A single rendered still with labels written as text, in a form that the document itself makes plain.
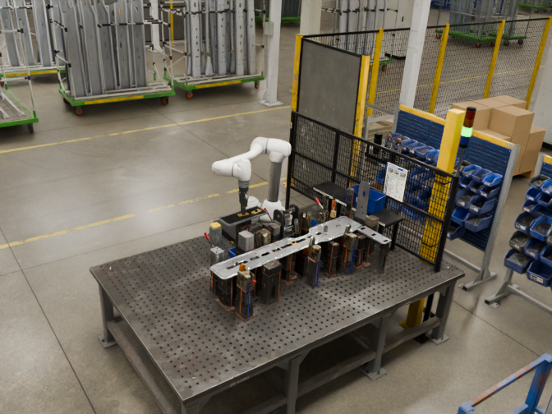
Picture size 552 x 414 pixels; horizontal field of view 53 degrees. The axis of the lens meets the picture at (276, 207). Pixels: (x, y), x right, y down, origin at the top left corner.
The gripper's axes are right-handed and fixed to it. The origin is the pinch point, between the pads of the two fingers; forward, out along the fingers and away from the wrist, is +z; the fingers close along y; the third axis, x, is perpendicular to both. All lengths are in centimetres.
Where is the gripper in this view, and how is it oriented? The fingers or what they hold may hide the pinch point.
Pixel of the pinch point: (242, 209)
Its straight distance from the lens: 422.7
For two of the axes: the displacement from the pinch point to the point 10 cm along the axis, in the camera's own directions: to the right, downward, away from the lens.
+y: 4.8, 4.2, -7.7
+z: -0.5, 8.9, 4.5
